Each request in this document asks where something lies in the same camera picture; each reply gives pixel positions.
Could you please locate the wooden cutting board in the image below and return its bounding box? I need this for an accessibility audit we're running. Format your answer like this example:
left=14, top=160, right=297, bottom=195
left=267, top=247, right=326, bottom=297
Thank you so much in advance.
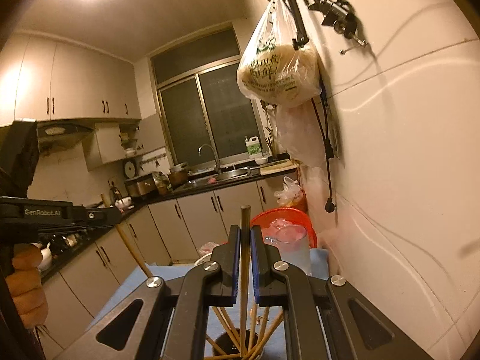
left=259, top=159, right=297, bottom=176

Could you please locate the dark kitchen window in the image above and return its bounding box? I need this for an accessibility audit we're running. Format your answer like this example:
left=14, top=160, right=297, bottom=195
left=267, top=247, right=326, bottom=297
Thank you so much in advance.
left=151, top=27, right=263, bottom=170

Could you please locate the white plastic bag with food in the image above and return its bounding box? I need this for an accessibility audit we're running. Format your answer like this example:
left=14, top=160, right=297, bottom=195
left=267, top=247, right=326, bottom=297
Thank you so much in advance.
left=237, top=0, right=321, bottom=108

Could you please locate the black range hood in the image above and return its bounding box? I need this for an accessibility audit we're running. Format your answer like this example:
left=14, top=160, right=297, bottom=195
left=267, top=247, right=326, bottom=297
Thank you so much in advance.
left=37, top=120, right=94, bottom=155

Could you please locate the green detergent jug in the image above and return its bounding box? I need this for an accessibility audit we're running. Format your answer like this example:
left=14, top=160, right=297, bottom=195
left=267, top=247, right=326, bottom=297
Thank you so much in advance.
left=245, top=136, right=262, bottom=158

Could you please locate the black power cable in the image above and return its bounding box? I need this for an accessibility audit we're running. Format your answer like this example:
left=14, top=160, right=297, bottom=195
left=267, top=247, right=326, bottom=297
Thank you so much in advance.
left=310, top=78, right=338, bottom=214

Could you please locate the brown cooking pot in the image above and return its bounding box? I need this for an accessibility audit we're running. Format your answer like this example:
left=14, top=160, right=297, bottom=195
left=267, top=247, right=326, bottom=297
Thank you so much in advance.
left=168, top=162, right=190, bottom=189

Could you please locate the small white bowl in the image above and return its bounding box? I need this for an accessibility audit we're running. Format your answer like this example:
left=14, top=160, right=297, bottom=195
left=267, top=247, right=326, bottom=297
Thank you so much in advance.
left=35, top=243, right=52, bottom=272

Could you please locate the clear glass mug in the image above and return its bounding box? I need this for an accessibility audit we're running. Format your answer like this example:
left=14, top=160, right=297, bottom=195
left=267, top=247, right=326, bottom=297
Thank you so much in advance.
left=263, top=224, right=312, bottom=275

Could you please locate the chrome sink faucet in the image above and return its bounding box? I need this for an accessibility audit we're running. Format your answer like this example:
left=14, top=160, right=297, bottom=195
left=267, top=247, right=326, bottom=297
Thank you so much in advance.
left=197, top=143, right=223, bottom=175

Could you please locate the blue towel mat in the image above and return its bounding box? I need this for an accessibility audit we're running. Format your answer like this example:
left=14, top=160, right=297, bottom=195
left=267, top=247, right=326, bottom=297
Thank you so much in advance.
left=88, top=247, right=331, bottom=360

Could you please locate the wooden chopstick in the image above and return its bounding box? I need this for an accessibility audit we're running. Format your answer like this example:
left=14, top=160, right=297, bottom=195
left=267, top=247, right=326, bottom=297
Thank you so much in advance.
left=220, top=307, right=239, bottom=341
left=257, top=306, right=270, bottom=343
left=203, top=353, right=242, bottom=360
left=96, top=221, right=153, bottom=284
left=212, top=307, right=241, bottom=351
left=248, top=302, right=258, bottom=351
left=239, top=205, right=251, bottom=357
left=206, top=335, right=226, bottom=355
left=247, top=311, right=284, bottom=359

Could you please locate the left hand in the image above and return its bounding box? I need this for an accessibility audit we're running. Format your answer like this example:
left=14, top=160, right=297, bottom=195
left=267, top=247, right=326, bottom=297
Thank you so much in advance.
left=6, top=244, right=48, bottom=329

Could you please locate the black utensil holder cup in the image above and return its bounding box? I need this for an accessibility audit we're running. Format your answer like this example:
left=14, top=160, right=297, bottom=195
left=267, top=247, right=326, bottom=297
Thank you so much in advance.
left=212, top=329, right=266, bottom=360

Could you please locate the red plastic basket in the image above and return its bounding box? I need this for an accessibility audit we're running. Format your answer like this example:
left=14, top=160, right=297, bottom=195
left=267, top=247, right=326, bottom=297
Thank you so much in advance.
left=250, top=207, right=318, bottom=249

